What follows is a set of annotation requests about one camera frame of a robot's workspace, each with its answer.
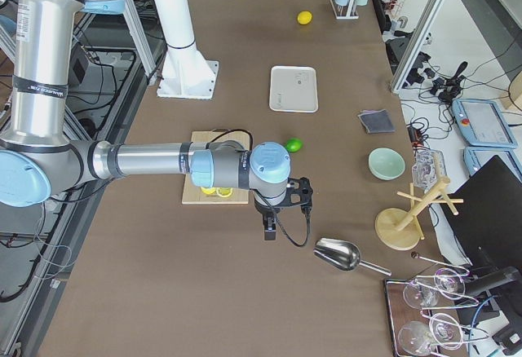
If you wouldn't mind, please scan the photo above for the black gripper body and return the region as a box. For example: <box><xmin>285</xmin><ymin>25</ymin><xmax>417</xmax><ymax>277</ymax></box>
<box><xmin>254</xmin><ymin>177</ymin><xmax>312</xmax><ymax>223</ymax></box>

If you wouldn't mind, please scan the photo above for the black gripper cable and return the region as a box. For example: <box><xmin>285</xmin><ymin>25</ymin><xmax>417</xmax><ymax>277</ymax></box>
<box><xmin>253</xmin><ymin>193</ymin><xmax>312</xmax><ymax>248</ymax></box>

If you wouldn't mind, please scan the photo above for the bamboo cutting board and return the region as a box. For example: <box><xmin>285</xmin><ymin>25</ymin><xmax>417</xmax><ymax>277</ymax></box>
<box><xmin>182</xmin><ymin>130</ymin><xmax>250</xmax><ymax>205</ymax></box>

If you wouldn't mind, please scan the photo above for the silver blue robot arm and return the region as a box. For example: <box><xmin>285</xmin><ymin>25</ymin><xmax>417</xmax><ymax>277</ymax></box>
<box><xmin>1</xmin><ymin>0</ymin><xmax>312</xmax><ymax>240</ymax></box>

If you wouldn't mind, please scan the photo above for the aluminium frame post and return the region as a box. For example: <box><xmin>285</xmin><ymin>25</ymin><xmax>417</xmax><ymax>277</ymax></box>
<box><xmin>390</xmin><ymin>0</ymin><xmax>445</xmax><ymax>95</ymax></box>

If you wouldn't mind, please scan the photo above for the wooden mug tree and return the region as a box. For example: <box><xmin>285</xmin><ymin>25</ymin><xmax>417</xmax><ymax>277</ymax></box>
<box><xmin>375</xmin><ymin>175</ymin><xmax>463</xmax><ymax>250</ymax></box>

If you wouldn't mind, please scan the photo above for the clear glass dish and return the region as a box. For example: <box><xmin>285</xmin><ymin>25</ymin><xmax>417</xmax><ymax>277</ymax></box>
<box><xmin>412</xmin><ymin>150</ymin><xmax>447</xmax><ymax>192</ymax></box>

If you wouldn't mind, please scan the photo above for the wine glass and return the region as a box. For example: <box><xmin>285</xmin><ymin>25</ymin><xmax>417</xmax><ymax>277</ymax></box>
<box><xmin>434</xmin><ymin>267</ymin><xmax>465</xmax><ymax>300</ymax></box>
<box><xmin>403</xmin><ymin>279</ymin><xmax>439</xmax><ymax>310</ymax></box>

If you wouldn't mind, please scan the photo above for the mint green bowl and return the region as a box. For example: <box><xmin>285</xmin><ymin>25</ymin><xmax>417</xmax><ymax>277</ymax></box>
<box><xmin>368</xmin><ymin>148</ymin><xmax>405</xmax><ymax>180</ymax></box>

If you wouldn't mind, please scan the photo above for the cream rabbit tray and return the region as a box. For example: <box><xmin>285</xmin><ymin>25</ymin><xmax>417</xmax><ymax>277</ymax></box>
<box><xmin>269</xmin><ymin>65</ymin><xmax>319</xmax><ymax>113</ymax></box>

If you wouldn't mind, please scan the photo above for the yellow lemon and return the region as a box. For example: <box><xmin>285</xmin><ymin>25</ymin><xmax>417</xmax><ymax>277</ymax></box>
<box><xmin>296</xmin><ymin>11</ymin><xmax>313</xmax><ymax>25</ymax></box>

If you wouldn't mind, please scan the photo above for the lemon slice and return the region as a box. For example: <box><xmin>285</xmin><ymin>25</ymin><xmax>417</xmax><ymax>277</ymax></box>
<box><xmin>201</xmin><ymin>187</ymin><xmax>216</xmax><ymax>195</ymax></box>
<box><xmin>216</xmin><ymin>187</ymin><xmax>233</xmax><ymax>198</ymax></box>

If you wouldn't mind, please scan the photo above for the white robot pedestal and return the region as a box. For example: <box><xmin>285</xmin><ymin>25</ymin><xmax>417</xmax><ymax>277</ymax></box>
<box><xmin>154</xmin><ymin>0</ymin><xmax>219</xmax><ymax>100</ymax></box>

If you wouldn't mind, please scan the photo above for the metal scoop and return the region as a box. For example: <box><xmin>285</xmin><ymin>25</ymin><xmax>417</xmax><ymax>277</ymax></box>
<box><xmin>313</xmin><ymin>237</ymin><xmax>392</xmax><ymax>276</ymax></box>

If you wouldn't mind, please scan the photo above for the green lime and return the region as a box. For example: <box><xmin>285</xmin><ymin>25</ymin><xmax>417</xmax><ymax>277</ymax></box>
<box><xmin>285</xmin><ymin>138</ymin><xmax>303</xmax><ymax>153</ymax></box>

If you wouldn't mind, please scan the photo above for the black monitor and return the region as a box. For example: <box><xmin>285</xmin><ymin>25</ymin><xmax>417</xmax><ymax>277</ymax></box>
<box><xmin>440</xmin><ymin>154</ymin><xmax>522</xmax><ymax>271</ymax></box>

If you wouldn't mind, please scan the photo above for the blue teach pendant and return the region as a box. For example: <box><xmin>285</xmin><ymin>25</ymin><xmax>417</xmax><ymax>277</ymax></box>
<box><xmin>451</xmin><ymin>99</ymin><xmax>518</xmax><ymax>149</ymax></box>
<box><xmin>463</xmin><ymin>147</ymin><xmax>519</xmax><ymax>176</ymax></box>

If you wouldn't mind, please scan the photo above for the grey folded cloth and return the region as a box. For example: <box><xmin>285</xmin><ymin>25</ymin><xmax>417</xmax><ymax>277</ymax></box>
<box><xmin>358</xmin><ymin>109</ymin><xmax>395</xmax><ymax>134</ymax></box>

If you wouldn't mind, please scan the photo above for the white cup rack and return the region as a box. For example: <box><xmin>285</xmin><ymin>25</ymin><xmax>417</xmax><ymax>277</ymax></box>
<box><xmin>330</xmin><ymin>0</ymin><xmax>359</xmax><ymax>20</ymax></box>

